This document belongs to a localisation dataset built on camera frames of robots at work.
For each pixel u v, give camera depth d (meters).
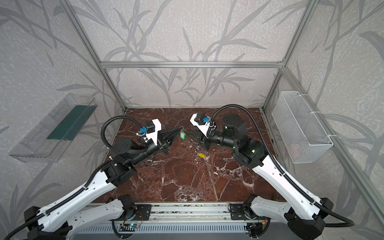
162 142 0.50
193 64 0.96
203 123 0.46
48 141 0.63
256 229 0.69
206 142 0.49
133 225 0.70
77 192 0.42
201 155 0.94
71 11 0.73
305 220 0.38
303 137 0.61
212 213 0.75
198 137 0.51
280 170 0.40
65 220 0.41
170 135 0.53
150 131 0.46
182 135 0.58
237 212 0.74
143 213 0.73
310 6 0.71
